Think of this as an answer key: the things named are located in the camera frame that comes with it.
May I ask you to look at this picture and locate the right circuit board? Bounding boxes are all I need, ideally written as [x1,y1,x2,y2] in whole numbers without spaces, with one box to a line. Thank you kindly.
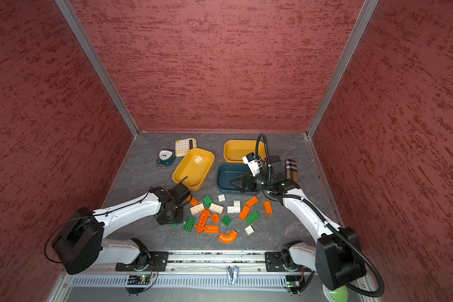
[285,275,304,288]

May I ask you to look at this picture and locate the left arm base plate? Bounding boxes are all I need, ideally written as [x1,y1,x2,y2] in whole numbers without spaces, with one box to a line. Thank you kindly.
[115,251,169,273]

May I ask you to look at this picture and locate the left circuit board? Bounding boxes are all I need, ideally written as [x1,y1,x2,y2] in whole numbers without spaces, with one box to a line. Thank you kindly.
[127,275,150,286]

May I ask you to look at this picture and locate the green cube lego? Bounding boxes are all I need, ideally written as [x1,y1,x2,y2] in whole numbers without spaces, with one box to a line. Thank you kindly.
[203,196,213,208]

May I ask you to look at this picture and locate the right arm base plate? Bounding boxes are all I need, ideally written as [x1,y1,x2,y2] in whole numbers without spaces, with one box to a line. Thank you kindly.
[264,252,302,273]

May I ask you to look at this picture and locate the green push button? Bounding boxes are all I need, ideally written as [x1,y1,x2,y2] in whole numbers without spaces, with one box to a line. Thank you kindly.
[323,286,349,302]

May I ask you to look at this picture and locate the white square lego lower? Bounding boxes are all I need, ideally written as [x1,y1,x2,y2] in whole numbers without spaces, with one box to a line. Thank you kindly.
[245,225,254,235]

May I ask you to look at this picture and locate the white L-shaped lego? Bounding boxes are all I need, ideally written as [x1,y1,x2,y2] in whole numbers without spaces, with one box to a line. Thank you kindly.
[227,200,241,214]

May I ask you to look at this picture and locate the green 2x4 lego plate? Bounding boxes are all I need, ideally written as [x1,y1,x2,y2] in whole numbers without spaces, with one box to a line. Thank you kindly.
[183,216,196,232]

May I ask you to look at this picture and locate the cream calculator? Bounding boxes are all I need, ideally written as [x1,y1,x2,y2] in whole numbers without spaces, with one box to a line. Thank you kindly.
[175,138,197,157]

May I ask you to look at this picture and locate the metal clip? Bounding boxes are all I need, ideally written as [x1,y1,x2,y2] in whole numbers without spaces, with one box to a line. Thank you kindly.
[226,266,239,285]

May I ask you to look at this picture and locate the orange curved lego piece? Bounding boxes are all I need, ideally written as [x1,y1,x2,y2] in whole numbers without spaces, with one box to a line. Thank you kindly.
[218,230,238,244]

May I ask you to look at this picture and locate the dark teal tub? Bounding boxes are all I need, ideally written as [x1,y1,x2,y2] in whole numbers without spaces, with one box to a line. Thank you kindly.
[216,164,267,196]

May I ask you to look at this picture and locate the aluminium front rail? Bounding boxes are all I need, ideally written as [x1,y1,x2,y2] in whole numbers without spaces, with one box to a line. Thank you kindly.
[62,248,367,274]

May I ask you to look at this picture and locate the black corrugated cable hose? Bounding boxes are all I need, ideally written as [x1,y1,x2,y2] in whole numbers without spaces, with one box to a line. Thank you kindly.
[255,133,385,298]

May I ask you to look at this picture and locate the small teal alarm clock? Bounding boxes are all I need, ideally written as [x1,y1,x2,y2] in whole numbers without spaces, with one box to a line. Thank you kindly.
[157,149,176,167]

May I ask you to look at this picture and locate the circuit board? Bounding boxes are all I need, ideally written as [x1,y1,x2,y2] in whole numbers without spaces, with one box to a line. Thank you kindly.
[285,275,304,288]
[127,275,150,286]

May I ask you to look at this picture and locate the orange long lego chassis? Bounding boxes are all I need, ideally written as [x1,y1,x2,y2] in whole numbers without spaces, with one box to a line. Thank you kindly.
[196,209,210,234]

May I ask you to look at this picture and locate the green 2x3 lego plate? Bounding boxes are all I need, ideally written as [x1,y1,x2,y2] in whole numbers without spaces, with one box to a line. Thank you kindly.
[245,211,260,224]

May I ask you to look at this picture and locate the orange 2x3 lego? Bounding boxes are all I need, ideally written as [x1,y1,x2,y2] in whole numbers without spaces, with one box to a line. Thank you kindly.
[189,196,200,207]
[245,196,259,208]
[263,201,273,215]
[239,206,251,220]

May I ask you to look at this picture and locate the yellow tub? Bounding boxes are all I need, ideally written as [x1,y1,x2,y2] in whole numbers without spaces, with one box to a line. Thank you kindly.
[172,148,215,191]
[223,140,256,164]

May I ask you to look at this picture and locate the orange flat 2x4 lego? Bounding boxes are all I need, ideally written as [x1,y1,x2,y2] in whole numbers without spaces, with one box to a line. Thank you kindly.
[204,225,220,234]

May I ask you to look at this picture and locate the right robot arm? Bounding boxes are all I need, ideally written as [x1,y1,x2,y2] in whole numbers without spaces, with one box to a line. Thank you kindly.
[230,174,366,290]

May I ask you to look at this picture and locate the yellow tub left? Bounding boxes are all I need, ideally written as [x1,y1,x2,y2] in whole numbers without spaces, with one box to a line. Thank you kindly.
[172,148,215,191]

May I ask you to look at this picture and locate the plaid checkered pouch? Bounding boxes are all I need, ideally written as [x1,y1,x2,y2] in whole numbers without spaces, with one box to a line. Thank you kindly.
[285,159,299,182]

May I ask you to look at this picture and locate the small orange lego brick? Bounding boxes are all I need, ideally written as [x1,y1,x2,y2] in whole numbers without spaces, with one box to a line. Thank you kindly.
[210,213,220,224]

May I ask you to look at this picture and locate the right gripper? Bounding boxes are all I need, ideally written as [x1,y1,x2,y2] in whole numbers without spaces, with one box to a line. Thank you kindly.
[230,169,273,194]

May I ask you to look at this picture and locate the yellow tub right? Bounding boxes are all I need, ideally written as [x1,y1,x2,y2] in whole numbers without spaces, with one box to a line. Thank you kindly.
[223,140,256,164]

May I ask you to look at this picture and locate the white 2x4 lego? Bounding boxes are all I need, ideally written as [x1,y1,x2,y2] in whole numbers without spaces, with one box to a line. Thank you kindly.
[190,203,205,216]
[209,203,224,215]

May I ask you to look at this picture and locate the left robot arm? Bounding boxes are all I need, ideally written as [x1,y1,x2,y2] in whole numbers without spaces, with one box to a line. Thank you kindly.
[46,183,191,275]

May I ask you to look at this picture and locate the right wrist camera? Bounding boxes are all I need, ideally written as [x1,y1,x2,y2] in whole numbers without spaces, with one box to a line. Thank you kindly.
[242,152,263,177]

